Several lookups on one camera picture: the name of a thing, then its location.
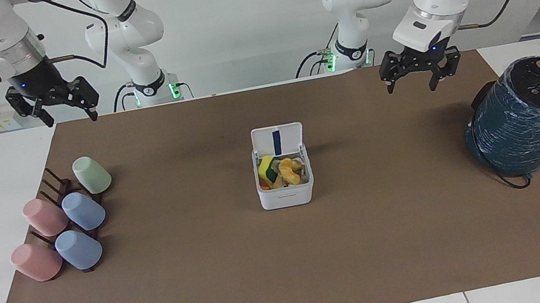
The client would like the yellow green sponge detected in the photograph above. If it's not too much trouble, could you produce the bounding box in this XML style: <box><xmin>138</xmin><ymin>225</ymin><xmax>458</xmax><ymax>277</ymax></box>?
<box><xmin>256</xmin><ymin>154</ymin><xmax>281</xmax><ymax>187</ymax></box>

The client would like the orange pretzel toy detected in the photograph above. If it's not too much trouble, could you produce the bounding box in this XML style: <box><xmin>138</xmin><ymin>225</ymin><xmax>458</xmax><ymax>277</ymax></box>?
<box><xmin>276</xmin><ymin>154</ymin><xmax>307</xmax><ymax>188</ymax></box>

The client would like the dark teal air fryer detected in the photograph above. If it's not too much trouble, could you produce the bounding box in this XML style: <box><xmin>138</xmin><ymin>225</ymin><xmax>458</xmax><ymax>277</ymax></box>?
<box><xmin>452</xmin><ymin>55</ymin><xmax>540</xmax><ymax>186</ymax></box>

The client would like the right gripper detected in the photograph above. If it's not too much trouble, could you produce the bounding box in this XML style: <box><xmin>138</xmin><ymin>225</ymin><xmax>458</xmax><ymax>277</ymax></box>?
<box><xmin>0</xmin><ymin>49</ymin><xmax>104</xmax><ymax>136</ymax></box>

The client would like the white trash can with lid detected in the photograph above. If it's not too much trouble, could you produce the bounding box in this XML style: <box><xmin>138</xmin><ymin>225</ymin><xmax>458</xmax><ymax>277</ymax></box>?
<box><xmin>246</xmin><ymin>120</ymin><xmax>319</xmax><ymax>212</ymax></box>

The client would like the green plastic cup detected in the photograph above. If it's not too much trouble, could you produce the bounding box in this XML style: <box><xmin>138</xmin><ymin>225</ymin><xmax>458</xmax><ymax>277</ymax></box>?
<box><xmin>70</xmin><ymin>152</ymin><xmax>115</xmax><ymax>198</ymax></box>

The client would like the brown wooden cup rack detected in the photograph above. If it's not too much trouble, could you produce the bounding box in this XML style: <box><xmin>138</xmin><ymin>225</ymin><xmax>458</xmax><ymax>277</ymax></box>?
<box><xmin>18</xmin><ymin>159</ymin><xmax>117</xmax><ymax>282</ymax></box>

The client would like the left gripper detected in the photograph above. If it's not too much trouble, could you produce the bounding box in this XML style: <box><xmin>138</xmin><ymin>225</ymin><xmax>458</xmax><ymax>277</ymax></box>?
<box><xmin>374</xmin><ymin>32</ymin><xmax>467</xmax><ymax>101</ymax></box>

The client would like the blue plastic cup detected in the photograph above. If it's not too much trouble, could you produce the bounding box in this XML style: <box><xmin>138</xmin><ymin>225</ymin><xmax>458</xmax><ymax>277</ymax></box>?
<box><xmin>60</xmin><ymin>187</ymin><xmax>109</xmax><ymax>235</ymax></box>
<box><xmin>53</xmin><ymin>225</ymin><xmax>106</xmax><ymax>275</ymax></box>

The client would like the pink plastic cup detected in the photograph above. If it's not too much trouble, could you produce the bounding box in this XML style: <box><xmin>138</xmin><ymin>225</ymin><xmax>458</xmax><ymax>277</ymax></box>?
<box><xmin>21</xmin><ymin>194</ymin><xmax>72</xmax><ymax>241</ymax></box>
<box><xmin>9</xmin><ymin>238</ymin><xmax>67</xmax><ymax>287</ymax></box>

